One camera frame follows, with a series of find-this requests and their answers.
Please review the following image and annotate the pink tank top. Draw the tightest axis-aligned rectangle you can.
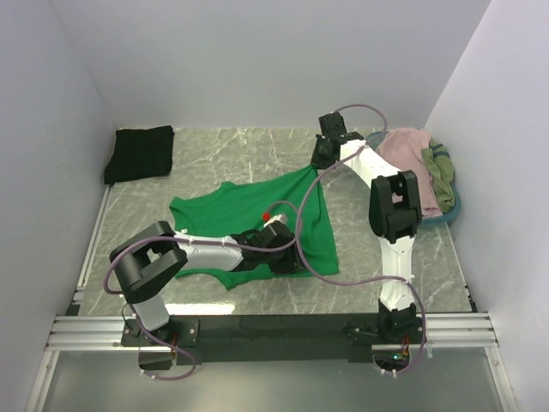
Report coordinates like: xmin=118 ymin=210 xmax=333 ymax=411
xmin=374 ymin=127 xmax=443 ymax=218

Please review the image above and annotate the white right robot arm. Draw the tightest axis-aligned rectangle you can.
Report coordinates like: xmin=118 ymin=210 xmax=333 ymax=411
xmin=311 ymin=112 xmax=422 ymax=342

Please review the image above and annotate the aluminium frame rail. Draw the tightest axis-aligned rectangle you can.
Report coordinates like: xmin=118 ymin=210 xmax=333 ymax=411
xmin=45 ymin=312 xmax=498 ymax=352

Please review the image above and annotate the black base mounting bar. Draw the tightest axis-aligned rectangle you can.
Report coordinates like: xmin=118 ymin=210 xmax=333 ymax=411
xmin=119 ymin=313 xmax=413 ymax=367

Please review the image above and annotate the olive green tank top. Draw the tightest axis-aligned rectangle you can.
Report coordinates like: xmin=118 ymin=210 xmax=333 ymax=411
xmin=421 ymin=137 xmax=455 ymax=214

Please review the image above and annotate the black folded tank top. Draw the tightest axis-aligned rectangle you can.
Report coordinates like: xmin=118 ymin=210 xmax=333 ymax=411
xmin=103 ymin=125 xmax=174 ymax=185

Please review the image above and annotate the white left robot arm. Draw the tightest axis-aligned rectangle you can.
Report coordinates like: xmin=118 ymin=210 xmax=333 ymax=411
xmin=109 ymin=215 xmax=305 ymax=345

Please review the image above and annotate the teal plastic basket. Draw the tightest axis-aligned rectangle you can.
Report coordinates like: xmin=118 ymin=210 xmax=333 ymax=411
xmin=363 ymin=130 xmax=462 ymax=227

